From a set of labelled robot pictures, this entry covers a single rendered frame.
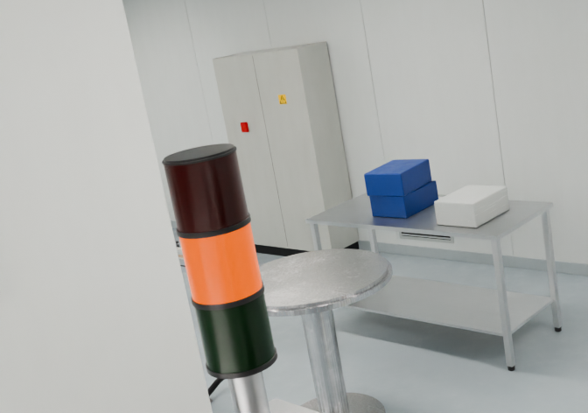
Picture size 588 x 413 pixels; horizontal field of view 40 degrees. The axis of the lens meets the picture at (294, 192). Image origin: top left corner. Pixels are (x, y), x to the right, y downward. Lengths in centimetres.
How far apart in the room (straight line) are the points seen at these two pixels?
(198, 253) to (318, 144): 696
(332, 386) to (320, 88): 346
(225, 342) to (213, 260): 6
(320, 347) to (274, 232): 358
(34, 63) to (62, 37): 10
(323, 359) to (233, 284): 422
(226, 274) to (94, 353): 167
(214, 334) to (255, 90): 731
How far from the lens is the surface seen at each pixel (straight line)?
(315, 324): 466
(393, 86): 723
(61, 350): 214
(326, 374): 479
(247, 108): 797
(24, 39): 206
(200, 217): 52
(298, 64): 735
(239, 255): 53
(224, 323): 54
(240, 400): 58
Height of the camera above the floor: 243
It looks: 13 degrees down
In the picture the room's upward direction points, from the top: 10 degrees counter-clockwise
